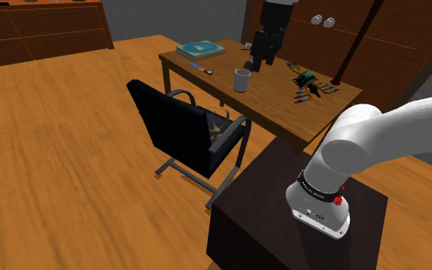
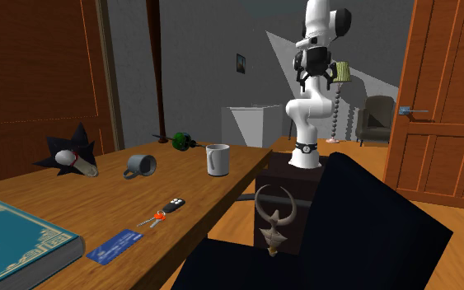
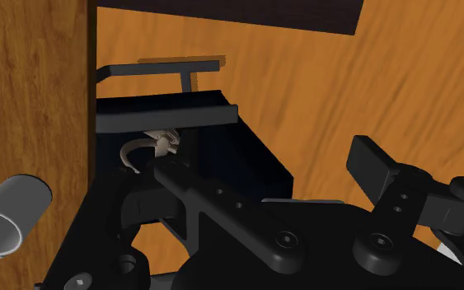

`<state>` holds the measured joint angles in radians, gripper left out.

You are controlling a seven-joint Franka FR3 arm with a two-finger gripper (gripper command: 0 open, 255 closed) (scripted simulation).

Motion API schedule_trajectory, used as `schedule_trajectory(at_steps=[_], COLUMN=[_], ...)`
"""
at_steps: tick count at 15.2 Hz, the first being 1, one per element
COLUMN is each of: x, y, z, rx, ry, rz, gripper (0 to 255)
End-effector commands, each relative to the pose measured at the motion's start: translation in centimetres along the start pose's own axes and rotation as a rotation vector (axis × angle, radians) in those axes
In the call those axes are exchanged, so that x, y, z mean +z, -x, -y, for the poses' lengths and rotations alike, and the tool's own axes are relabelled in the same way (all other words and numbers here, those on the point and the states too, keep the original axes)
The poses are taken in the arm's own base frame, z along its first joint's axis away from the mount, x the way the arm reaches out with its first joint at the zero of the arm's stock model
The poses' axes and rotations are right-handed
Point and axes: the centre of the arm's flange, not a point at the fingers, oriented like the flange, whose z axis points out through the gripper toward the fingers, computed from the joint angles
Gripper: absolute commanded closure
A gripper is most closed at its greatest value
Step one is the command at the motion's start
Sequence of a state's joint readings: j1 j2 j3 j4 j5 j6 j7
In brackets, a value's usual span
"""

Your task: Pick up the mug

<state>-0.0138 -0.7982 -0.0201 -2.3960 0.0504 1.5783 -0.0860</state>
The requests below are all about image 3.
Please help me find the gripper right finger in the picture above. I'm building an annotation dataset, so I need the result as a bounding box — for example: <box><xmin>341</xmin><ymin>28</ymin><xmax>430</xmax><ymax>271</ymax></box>
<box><xmin>345</xmin><ymin>134</ymin><xmax>464</xmax><ymax>278</ymax></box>

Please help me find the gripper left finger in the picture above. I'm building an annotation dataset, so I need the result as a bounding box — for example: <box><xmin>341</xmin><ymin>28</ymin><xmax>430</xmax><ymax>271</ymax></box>
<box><xmin>34</xmin><ymin>157</ymin><xmax>308</xmax><ymax>290</ymax></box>

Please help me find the small white curved object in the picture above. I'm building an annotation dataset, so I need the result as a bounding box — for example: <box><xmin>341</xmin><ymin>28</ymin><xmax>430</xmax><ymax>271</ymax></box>
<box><xmin>120</xmin><ymin>128</ymin><xmax>182</xmax><ymax>175</ymax></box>

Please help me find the wooden cabinet with grey handle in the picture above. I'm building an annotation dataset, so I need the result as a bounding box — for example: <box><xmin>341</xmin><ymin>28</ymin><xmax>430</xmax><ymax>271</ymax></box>
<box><xmin>0</xmin><ymin>0</ymin><xmax>98</xmax><ymax>290</ymax></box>

